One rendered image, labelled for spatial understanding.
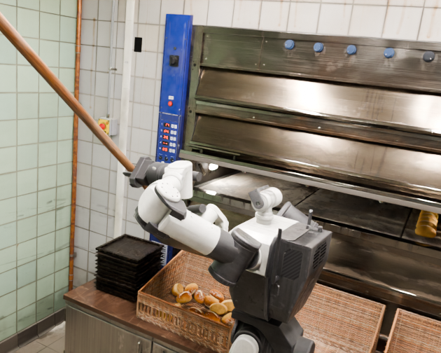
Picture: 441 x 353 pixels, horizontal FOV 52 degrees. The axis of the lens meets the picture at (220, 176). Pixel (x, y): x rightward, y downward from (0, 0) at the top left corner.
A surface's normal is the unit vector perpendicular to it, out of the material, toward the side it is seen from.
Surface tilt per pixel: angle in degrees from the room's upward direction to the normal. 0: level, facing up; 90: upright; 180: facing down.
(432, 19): 90
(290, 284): 90
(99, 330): 90
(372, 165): 70
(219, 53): 90
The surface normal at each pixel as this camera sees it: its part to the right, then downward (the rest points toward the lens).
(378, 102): -0.39, -0.18
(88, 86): -0.46, 0.17
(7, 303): 0.88, 0.20
